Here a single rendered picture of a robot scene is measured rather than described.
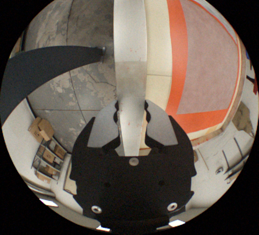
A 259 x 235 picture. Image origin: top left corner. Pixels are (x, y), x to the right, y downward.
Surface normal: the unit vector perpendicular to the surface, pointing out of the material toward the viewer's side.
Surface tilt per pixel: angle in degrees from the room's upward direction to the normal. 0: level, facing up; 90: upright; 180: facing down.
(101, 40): 0
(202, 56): 1
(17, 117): 90
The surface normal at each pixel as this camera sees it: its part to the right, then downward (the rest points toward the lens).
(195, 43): 0.00, 0.54
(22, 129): 1.00, -0.02
